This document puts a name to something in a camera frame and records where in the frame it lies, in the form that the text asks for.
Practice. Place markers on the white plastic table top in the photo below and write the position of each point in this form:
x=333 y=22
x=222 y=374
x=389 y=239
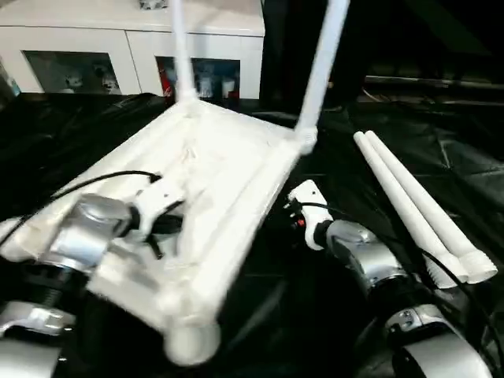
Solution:
x=216 y=165

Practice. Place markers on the white plastic table leg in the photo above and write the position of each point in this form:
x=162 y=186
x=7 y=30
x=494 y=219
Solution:
x=433 y=212
x=393 y=197
x=323 y=71
x=184 y=51

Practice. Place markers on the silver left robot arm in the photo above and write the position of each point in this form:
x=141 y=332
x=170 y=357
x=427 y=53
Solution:
x=86 y=228

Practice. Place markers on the black plastic mat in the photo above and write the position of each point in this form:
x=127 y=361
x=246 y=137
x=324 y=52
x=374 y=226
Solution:
x=59 y=138

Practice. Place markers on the red bottle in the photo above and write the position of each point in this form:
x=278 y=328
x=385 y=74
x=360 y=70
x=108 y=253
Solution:
x=166 y=82

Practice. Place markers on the small white cup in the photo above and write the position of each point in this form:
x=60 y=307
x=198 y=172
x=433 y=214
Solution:
x=228 y=87

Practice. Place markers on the white cabinet with glass doors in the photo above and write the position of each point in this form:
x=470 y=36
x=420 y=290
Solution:
x=78 y=35

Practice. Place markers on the dark patterned jar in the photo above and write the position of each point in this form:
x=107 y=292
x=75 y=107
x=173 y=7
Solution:
x=154 y=4

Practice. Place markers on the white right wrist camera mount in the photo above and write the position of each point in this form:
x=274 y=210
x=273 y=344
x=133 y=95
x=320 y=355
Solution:
x=315 y=212

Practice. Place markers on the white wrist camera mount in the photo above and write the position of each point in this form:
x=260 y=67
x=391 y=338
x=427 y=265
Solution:
x=315 y=212
x=161 y=197

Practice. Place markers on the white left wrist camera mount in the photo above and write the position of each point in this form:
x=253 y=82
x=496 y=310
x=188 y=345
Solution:
x=161 y=197

